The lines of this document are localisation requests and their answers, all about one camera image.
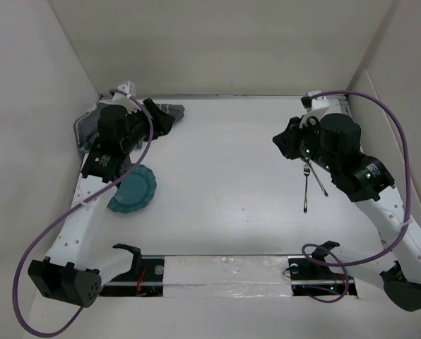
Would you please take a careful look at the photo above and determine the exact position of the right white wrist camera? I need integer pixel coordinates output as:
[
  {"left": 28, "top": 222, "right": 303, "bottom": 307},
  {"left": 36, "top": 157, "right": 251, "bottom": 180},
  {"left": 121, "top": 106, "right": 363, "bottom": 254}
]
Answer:
[{"left": 299, "top": 90, "right": 330, "bottom": 128}]

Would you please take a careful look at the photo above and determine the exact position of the grey cloth placemat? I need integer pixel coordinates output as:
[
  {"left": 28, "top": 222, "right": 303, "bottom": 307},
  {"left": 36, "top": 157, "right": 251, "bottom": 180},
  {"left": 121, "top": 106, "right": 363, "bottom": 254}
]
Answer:
[{"left": 73, "top": 102, "right": 185, "bottom": 154}]

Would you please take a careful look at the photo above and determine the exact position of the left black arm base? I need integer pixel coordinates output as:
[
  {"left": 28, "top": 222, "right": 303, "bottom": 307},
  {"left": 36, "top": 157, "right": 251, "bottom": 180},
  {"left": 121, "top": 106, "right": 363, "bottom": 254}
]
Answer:
[{"left": 100, "top": 244, "right": 165, "bottom": 297}]

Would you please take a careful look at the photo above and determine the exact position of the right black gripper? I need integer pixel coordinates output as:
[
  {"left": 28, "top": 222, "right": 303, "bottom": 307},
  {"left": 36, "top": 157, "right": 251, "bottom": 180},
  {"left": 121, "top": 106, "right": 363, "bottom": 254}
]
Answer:
[{"left": 271, "top": 114, "right": 339, "bottom": 174}]

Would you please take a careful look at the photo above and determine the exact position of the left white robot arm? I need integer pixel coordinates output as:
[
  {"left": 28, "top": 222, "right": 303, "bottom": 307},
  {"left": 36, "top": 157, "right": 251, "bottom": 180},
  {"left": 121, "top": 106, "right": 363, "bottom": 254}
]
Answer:
[{"left": 28, "top": 99, "right": 185, "bottom": 308}]

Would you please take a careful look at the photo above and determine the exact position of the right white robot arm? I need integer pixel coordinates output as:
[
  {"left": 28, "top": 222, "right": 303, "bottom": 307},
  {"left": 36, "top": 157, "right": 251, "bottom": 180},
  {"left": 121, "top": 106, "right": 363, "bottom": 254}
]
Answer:
[{"left": 273, "top": 114, "right": 421, "bottom": 311}]

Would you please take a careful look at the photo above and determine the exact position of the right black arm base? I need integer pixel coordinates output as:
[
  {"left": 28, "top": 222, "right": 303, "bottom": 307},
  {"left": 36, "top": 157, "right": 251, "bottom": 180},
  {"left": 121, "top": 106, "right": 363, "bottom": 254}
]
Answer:
[{"left": 283, "top": 255, "right": 357, "bottom": 297}]

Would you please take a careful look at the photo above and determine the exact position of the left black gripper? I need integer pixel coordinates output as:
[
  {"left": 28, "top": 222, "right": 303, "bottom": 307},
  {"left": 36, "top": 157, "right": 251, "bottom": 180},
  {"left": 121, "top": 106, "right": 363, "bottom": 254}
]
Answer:
[{"left": 121, "top": 99, "right": 173, "bottom": 153}]

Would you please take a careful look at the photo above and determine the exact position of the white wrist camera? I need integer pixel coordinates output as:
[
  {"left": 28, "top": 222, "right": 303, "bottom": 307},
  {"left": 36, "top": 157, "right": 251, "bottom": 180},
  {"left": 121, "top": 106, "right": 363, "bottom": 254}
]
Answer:
[
  {"left": 299, "top": 90, "right": 330, "bottom": 128},
  {"left": 99, "top": 81, "right": 138, "bottom": 112}
]

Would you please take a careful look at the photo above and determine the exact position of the teal scalloped plate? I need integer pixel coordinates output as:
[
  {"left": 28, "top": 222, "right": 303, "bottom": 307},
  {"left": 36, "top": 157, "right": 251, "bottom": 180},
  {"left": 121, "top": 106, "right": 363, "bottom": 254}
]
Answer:
[{"left": 107, "top": 165, "right": 157, "bottom": 214}]

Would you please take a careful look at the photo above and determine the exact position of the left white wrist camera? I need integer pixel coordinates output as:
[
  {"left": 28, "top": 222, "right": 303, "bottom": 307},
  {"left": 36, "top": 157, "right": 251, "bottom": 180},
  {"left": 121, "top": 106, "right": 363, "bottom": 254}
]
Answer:
[{"left": 99, "top": 81, "right": 138, "bottom": 112}]

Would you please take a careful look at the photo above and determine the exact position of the silver fork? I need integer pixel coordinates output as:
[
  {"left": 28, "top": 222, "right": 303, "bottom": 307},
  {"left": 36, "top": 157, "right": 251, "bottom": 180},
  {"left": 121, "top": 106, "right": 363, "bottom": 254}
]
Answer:
[{"left": 303, "top": 159, "right": 311, "bottom": 213}]

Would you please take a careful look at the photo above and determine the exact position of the silver knife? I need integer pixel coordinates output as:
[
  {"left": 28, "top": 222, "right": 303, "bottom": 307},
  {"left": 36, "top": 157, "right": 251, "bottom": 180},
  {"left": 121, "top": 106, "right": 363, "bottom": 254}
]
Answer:
[{"left": 308, "top": 162, "right": 329, "bottom": 197}]

